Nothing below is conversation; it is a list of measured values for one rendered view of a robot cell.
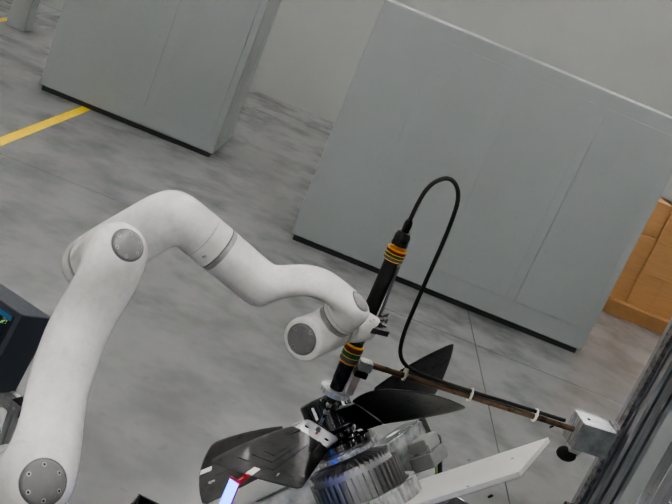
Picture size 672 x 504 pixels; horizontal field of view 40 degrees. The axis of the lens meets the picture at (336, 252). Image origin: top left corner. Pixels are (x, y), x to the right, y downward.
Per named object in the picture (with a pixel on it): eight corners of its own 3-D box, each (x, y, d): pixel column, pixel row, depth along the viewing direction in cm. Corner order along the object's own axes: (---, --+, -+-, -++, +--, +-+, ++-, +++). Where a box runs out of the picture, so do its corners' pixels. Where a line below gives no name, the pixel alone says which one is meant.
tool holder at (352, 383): (354, 392, 214) (370, 355, 212) (358, 407, 208) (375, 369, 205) (318, 381, 212) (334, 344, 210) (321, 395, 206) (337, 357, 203)
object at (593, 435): (596, 447, 227) (612, 418, 225) (608, 463, 220) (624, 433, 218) (560, 436, 225) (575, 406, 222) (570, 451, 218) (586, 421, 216)
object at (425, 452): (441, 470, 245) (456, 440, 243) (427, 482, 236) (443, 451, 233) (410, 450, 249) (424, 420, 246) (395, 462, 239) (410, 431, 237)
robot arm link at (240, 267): (262, 199, 172) (375, 298, 183) (205, 249, 179) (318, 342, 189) (255, 224, 164) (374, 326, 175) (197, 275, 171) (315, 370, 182)
